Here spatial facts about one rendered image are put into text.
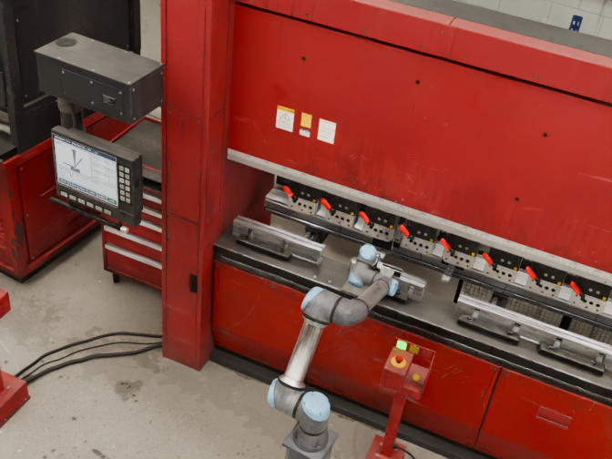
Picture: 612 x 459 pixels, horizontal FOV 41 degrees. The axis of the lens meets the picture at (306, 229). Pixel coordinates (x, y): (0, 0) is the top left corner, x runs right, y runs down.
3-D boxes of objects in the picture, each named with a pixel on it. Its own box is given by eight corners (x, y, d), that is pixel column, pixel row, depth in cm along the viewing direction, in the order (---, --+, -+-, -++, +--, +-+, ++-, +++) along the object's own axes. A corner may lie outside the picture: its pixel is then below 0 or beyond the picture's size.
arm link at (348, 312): (361, 313, 322) (402, 275, 365) (336, 303, 326) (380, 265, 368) (354, 339, 327) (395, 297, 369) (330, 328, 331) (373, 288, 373)
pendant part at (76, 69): (48, 211, 396) (31, 49, 346) (82, 188, 415) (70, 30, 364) (134, 249, 381) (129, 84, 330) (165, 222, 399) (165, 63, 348)
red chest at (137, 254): (103, 285, 521) (95, 152, 461) (146, 243, 559) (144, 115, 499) (170, 312, 507) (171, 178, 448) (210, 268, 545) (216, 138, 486)
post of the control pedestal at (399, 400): (379, 454, 422) (397, 382, 390) (382, 447, 426) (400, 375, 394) (389, 458, 421) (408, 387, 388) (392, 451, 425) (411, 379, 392)
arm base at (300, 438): (318, 458, 336) (321, 443, 330) (286, 442, 341) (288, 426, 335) (334, 433, 347) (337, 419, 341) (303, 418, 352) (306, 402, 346)
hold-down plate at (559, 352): (537, 352, 385) (539, 348, 383) (540, 345, 389) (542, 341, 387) (602, 376, 377) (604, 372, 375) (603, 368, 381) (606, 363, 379)
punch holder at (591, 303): (567, 303, 369) (578, 276, 359) (570, 293, 375) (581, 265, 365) (600, 315, 365) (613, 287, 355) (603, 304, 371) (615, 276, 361)
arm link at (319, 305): (291, 422, 331) (340, 297, 327) (260, 406, 336) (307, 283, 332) (301, 417, 342) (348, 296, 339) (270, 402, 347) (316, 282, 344)
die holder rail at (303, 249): (232, 234, 433) (233, 220, 428) (237, 229, 438) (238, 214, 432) (318, 265, 420) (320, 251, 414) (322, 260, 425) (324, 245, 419)
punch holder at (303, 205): (287, 208, 406) (290, 180, 396) (294, 199, 413) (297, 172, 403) (314, 217, 402) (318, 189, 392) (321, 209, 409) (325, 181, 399)
